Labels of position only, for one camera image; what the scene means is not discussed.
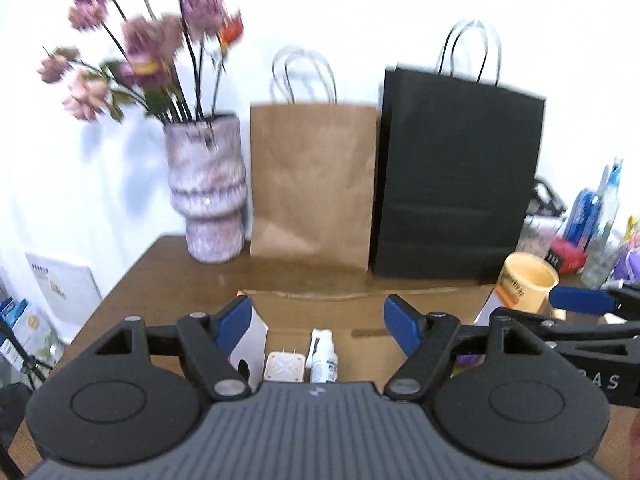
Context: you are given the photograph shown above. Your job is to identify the clear glass bottle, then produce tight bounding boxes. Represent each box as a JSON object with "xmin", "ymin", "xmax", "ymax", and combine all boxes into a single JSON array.
[{"xmin": 582, "ymin": 157, "xmax": 623, "ymax": 288}]

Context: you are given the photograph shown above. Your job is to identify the purple plastic bag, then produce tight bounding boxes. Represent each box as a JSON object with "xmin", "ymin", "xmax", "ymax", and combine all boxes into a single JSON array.
[{"xmin": 612, "ymin": 247, "xmax": 640, "ymax": 283}]

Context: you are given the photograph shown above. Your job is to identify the brown paper bag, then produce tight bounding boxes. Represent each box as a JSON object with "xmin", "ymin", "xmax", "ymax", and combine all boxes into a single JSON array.
[{"xmin": 249, "ymin": 45, "xmax": 379, "ymax": 273}]

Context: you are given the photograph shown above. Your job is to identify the black paper bag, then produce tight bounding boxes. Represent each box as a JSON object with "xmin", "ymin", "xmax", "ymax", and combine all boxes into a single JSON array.
[{"xmin": 369, "ymin": 19, "xmax": 547, "ymax": 281}]

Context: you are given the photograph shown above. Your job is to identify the blue drink can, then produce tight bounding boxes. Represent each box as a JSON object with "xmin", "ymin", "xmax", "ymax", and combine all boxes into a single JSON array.
[{"xmin": 565, "ymin": 187, "xmax": 603, "ymax": 253}]

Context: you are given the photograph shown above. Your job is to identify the red cardboard box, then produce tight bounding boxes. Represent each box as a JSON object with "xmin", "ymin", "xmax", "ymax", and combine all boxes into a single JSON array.
[{"xmin": 235, "ymin": 284, "xmax": 501, "ymax": 396}]

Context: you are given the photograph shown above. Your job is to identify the white spray bottle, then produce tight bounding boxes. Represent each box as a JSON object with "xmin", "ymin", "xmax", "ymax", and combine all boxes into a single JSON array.
[{"xmin": 305, "ymin": 328, "xmax": 340, "ymax": 385}]

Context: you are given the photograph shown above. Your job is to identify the white calendar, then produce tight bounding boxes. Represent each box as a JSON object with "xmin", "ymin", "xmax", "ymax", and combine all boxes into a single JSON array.
[{"xmin": 25, "ymin": 252, "xmax": 103, "ymax": 336}]

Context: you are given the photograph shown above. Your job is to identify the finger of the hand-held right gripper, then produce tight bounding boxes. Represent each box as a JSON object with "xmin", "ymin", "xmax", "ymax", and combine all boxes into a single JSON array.
[
  {"xmin": 492, "ymin": 307, "xmax": 640, "ymax": 343},
  {"xmin": 549, "ymin": 285, "xmax": 640, "ymax": 318}
]

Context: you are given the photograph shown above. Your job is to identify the dried pink rose bouquet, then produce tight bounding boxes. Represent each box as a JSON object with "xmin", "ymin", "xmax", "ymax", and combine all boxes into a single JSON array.
[{"xmin": 37, "ymin": 0, "xmax": 246, "ymax": 126}]

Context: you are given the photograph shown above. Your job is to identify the pink mottled ceramic vase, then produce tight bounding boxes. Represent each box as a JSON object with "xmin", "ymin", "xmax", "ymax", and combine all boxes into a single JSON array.
[{"xmin": 162, "ymin": 112, "xmax": 248, "ymax": 264}]

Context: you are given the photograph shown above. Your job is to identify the clear food container black lid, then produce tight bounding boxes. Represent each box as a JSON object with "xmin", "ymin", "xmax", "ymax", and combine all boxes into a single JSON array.
[{"xmin": 520, "ymin": 180, "xmax": 568, "ymax": 261}]

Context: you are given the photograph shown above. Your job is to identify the yellow mug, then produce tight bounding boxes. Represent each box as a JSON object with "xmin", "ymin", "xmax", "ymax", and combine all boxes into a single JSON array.
[{"xmin": 495, "ymin": 252, "xmax": 560, "ymax": 313}]

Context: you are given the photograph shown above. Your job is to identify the black tripod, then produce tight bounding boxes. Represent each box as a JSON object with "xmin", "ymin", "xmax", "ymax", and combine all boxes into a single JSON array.
[{"xmin": 0, "ymin": 317, "xmax": 53, "ymax": 480}]

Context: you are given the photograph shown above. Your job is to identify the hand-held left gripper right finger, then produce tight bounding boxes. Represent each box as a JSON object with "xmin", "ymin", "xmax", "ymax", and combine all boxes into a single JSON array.
[{"xmin": 382, "ymin": 295, "xmax": 551, "ymax": 403}]

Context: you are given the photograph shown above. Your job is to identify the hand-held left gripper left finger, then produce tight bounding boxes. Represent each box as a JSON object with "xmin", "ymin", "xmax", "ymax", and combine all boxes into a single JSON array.
[{"xmin": 90, "ymin": 295, "xmax": 253, "ymax": 403}]

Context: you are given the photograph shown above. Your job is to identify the small red box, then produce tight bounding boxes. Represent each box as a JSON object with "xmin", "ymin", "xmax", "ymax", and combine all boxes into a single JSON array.
[{"xmin": 545, "ymin": 237, "xmax": 588, "ymax": 275}]

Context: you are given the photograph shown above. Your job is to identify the white charger plug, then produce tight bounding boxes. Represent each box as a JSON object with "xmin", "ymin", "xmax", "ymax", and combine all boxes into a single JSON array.
[{"xmin": 263, "ymin": 349, "xmax": 307, "ymax": 385}]

